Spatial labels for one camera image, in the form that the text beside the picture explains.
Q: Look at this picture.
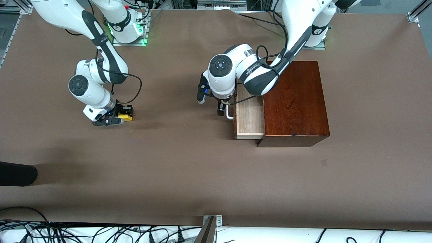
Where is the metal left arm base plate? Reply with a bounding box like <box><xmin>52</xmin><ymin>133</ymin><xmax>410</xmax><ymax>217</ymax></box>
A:
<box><xmin>302</xmin><ymin>39</ymin><xmax>326</xmax><ymax>50</ymax></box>

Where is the aluminium frame corner bracket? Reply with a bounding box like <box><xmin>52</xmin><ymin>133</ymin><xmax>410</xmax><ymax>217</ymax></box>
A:
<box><xmin>407</xmin><ymin>0</ymin><xmax>432</xmax><ymax>23</ymax></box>

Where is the black looped cable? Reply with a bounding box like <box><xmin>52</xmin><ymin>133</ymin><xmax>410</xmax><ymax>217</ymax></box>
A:
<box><xmin>0</xmin><ymin>207</ymin><xmax>51</xmax><ymax>243</ymax></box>

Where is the light wood drawer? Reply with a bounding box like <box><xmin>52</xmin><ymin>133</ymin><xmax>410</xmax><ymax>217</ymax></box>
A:
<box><xmin>225</xmin><ymin>84</ymin><xmax>266</xmax><ymax>139</ymax></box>

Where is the black ribbed cylindrical object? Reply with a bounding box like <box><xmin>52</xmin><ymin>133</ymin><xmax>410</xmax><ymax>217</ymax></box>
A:
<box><xmin>0</xmin><ymin>161</ymin><xmax>38</xmax><ymax>187</ymax></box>

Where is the brown table cover sheet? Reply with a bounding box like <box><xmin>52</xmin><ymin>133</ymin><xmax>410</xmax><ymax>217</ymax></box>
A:
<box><xmin>0</xmin><ymin>6</ymin><xmax>432</xmax><ymax>231</ymax></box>

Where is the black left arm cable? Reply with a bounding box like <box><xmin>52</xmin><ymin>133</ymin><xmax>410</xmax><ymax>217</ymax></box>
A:
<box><xmin>227</xmin><ymin>44</ymin><xmax>291</xmax><ymax>106</ymax></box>

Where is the white lower shelf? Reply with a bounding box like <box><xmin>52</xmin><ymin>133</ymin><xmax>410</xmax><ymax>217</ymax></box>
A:
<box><xmin>0</xmin><ymin>221</ymin><xmax>432</xmax><ymax>243</ymax></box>

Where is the aluminium frame rail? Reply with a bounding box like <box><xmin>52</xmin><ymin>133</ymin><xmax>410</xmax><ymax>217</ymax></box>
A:
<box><xmin>0</xmin><ymin>0</ymin><xmax>33</xmax><ymax>70</ymax></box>

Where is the grey equipment rack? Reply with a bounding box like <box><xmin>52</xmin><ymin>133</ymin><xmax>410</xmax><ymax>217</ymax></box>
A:
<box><xmin>196</xmin><ymin>0</ymin><xmax>248</xmax><ymax>10</ymax></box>

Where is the aluminium camera mount post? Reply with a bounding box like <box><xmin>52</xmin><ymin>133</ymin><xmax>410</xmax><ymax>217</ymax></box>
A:
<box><xmin>193</xmin><ymin>215</ymin><xmax>223</xmax><ymax>243</ymax></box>

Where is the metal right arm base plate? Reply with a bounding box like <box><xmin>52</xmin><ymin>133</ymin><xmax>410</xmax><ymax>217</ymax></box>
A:
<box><xmin>112</xmin><ymin>9</ymin><xmax>150</xmax><ymax>47</ymax></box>

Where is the dark brown wooden cabinet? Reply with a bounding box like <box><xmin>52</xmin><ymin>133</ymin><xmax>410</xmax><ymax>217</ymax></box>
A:
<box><xmin>256</xmin><ymin>61</ymin><xmax>330</xmax><ymax>147</ymax></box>

